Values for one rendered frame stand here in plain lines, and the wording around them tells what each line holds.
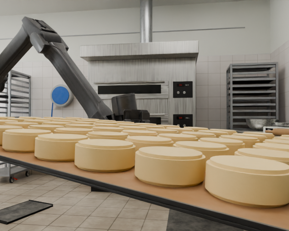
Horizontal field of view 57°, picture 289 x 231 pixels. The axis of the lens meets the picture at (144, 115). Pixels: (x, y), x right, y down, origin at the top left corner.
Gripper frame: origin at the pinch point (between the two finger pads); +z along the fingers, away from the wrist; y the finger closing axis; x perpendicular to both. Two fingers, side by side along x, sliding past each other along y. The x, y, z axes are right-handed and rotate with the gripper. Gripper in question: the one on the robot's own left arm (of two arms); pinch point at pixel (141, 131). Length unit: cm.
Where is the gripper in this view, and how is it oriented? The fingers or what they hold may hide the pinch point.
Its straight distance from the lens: 62.5
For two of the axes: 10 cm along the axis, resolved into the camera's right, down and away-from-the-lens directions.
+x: -9.8, -0.3, -1.9
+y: -0.3, 10.0, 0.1
